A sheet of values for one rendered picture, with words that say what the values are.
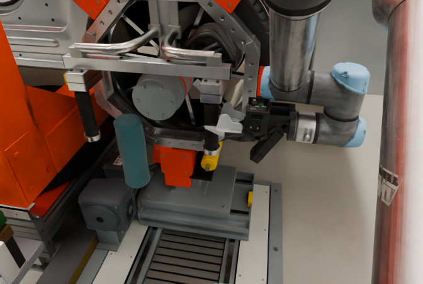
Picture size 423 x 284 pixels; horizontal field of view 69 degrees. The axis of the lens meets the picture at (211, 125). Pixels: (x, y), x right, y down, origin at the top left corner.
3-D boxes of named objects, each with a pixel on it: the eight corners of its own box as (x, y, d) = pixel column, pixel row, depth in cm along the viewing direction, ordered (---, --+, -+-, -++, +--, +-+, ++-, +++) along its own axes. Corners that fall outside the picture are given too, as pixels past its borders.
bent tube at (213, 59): (230, 41, 87) (231, 1, 81) (219, 68, 71) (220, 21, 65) (170, 38, 89) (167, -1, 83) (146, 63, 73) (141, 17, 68)
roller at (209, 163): (226, 131, 137) (226, 120, 134) (214, 176, 113) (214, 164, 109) (213, 130, 138) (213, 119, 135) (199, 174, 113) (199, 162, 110)
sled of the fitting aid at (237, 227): (253, 185, 165) (255, 171, 160) (248, 242, 135) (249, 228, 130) (163, 174, 173) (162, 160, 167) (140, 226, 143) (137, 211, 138)
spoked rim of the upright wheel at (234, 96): (222, 119, 138) (282, 16, 110) (213, 151, 119) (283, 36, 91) (118, 69, 134) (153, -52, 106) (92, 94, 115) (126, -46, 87)
